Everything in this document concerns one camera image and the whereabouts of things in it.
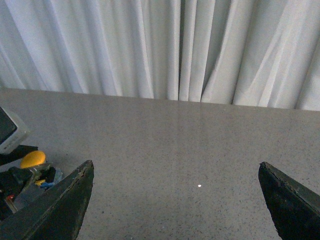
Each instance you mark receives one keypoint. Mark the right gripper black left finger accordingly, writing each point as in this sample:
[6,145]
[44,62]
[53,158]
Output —
[58,214]

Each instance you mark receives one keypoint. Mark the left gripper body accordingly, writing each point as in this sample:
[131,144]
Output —
[14,181]

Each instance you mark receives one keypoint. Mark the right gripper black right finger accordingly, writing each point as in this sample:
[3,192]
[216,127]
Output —
[294,208]

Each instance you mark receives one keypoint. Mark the yellow mushroom push button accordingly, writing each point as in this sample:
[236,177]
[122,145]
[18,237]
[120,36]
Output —
[44,174]

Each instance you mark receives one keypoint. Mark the white pleated curtain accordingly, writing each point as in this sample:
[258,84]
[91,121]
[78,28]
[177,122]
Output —
[263,53]

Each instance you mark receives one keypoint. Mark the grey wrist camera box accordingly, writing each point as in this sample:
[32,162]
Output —
[12,131]

